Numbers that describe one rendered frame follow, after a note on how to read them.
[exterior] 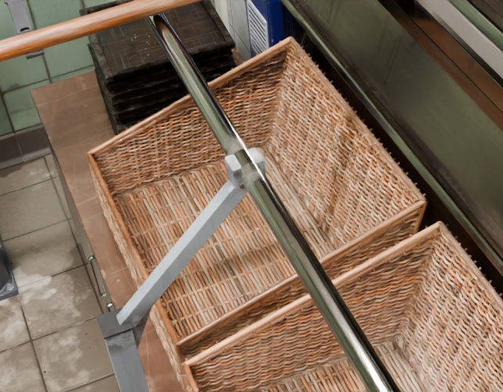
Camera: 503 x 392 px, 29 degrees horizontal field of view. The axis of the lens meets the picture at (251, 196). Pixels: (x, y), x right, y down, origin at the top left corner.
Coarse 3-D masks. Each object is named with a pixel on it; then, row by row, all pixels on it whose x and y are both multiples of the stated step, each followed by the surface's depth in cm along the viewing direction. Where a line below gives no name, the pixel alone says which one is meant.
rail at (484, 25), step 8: (448, 0) 106; (456, 0) 104; (464, 0) 103; (472, 0) 103; (480, 0) 103; (456, 8) 105; (464, 8) 103; (472, 8) 102; (480, 8) 101; (488, 8) 101; (472, 16) 102; (480, 16) 101; (488, 16) 100; (496, 16) 100; (480, 24) 101; (488, 24) 100; (496, 24) 99; (488, 32) 100; (496, 32) 99; (496, 40) 99
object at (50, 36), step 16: (144, 0) 149; (160, 0) 150; (176, 0) 150; (192, 0) 151; (96, 16) 148; (112, 16) 148; (128, 16) 149; (144, 16) 150; (32, 32) 146; (48, 32) 146; (64, 32) 146; (80, 32) 147; (96, 32) 149; (0, 48) 144; (16, 48) 145; (32, 48) 146
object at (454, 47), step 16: (400, 0) 152; (416, 0) 148; (416, 16) 149; (432, 16) 144; (432, 32) 145; (448, 32) 141; (448, 48) 142; (464, 48) 138; (464, 64) 139; (480, 64) 135; (480, 80) 136; (496, 80) 132; (496, 96) 133
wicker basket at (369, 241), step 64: (256, 64) 200; (128, 128) 199; (192, 128) 205; (256, 128) 212; (320, 128) 193; (128, 192) 209; (192, 192) 208; (320, 192) 196; (384, 192) 174; (128, 256) 189; (256, 256) 193; (320, 256) 192; (192, 320) 183; (256, 320) 165
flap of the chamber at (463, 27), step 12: (432, 0) 109; (444, 0) 107; (492, 0) 107; (444, 12) 107; (456, 12) 105; (456, 24) 105; (468, 24) 103; (468, 36) 104; (480, 36) 102; (480, 48) 102; (492, 48) 100; (492, 60) 100
